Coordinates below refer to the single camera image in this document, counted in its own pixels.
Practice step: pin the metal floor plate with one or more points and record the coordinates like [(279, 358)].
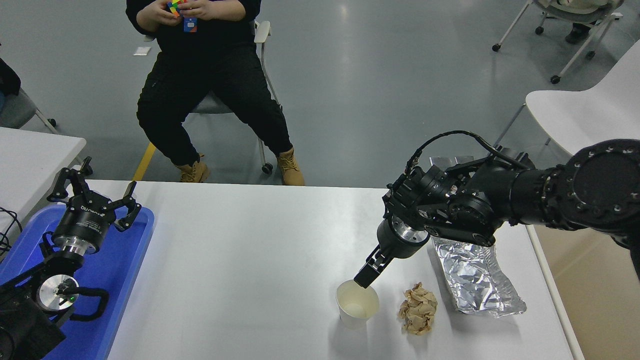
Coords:
[(464, 159), (440, 160)]

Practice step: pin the tan paper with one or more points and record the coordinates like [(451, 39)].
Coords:
[(417, 310)]

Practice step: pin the white-framed rolling chair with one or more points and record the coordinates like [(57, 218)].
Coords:
[(565, 15)]

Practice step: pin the person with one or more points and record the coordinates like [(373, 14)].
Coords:
[(7, 77), (577, 34), (210, 90)]

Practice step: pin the silver foil tray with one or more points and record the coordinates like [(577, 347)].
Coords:
[(475, 280)]

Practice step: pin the multicoloured puzzle cube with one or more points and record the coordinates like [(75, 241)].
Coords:
[(176, 7)]

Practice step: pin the yellow floor tape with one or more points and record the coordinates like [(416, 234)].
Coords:
[(144, 162)]

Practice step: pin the white paper scrap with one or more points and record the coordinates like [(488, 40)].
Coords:
[(142, 50)]

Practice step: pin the white shell chair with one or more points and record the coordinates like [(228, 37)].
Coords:
[(575, 115)]

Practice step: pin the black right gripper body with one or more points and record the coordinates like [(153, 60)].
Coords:
[(392, 242)]

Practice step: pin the white paper cup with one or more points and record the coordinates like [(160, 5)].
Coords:
[(357, 305)]

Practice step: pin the person's left hand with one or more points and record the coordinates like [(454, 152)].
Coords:
[(205, 9)]

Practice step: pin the large pale bin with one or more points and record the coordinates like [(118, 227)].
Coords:
[(590, 310)]

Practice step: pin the person's right hand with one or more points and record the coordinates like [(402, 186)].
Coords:
[(152, 17)]

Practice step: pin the blue plastic tray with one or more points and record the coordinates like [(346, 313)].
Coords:
[(125, 260)]

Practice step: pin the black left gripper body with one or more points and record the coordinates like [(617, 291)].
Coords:
[(85, 222)]

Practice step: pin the grey rolling chair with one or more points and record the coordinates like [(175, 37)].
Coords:
[(17, 112)]

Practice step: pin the white side table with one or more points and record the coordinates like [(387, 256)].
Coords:
[(30, 160)]

